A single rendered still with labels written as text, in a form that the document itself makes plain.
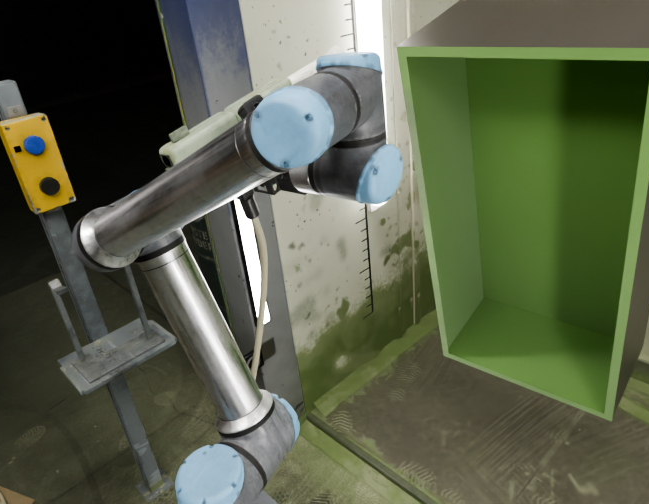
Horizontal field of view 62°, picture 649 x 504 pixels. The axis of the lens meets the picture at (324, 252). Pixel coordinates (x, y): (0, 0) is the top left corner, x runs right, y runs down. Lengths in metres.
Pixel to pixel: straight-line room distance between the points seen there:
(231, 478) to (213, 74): 1.13
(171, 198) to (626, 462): 2.07
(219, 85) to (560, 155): 1.07
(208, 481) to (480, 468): 1.34
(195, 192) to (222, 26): 1.02
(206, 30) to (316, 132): 1.12
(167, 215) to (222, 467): 0.62
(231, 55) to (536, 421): 1.88
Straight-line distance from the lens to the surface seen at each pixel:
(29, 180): 1.70
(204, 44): 1.71
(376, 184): 0.78
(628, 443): 2.56
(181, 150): 0.95
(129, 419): 2.23
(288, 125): 0.63
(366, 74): 0.76
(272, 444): 1.34
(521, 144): 1.85
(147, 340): 1.89
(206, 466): 1.28
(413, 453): 2.36
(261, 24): 1.83
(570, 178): 1.85
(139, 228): 0.91
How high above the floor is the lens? 1.85
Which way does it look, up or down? 29 degrees down
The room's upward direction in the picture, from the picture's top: 7 degrees counter-clockwise
